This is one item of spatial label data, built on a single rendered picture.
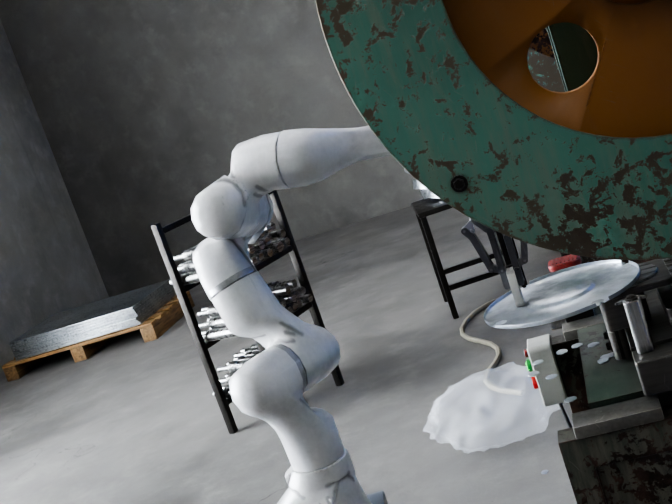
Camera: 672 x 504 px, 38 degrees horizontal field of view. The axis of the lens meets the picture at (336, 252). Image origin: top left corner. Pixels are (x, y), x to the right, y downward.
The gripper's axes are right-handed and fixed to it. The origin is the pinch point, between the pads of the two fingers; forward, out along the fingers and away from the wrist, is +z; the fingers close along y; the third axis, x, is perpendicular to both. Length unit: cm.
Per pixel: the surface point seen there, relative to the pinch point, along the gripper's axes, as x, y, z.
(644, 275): 3.7, -22.3, 3.1
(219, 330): -197, 137, 39
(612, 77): 40, -23, -35
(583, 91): 40, -19, -34
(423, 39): 47, -2, -48
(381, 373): -225, 84, 84
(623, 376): 11.8, -14.0, 17.1
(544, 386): -20.0, 1.9, 27.8
